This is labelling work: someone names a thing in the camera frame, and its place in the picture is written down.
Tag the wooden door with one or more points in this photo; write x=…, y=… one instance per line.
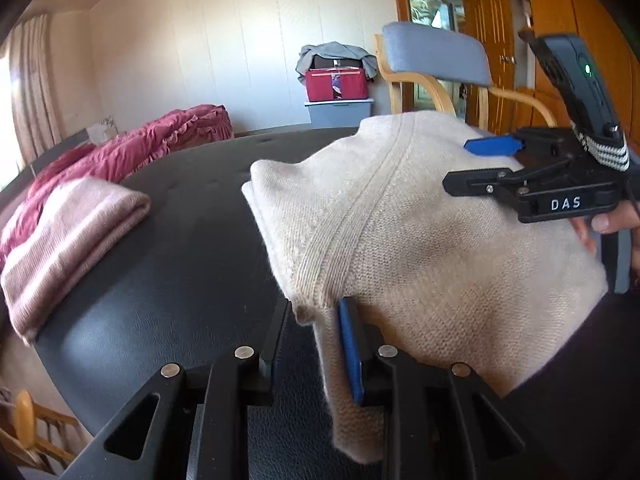
x=487, y=20

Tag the person's right hand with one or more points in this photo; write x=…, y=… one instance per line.
x=615, y=221

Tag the wooden wardrobe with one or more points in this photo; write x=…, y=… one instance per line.
x=600, y=35

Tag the bed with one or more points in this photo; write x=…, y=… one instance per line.
x=60, y=152

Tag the pink folded sweater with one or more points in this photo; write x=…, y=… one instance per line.
x=65, y=240

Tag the grey cloth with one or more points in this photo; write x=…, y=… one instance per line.
x=335, y=50

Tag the wooden spindle chair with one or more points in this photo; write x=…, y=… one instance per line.
x=22, y=410

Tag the red ruffled quilt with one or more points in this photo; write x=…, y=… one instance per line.
x=150, y=135

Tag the beige curtain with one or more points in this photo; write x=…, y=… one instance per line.
x=35, y=85

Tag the blue plastic storage box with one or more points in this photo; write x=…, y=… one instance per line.
x=335, y=115

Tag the grey wooden armchair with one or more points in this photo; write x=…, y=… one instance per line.
x=435, y=52

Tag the beige knit sweater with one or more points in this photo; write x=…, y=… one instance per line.
x=425, y=260

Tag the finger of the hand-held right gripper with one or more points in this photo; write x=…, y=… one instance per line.
x=492, y=144
x=480, y=182

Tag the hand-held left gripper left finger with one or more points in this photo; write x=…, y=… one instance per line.
x=277, y=340

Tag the red storage bag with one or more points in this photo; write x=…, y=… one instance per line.
x=320, y=87

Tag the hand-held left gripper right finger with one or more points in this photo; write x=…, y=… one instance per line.
x=350, y=355

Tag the dark bag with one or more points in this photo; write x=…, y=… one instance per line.
x=325, y=62

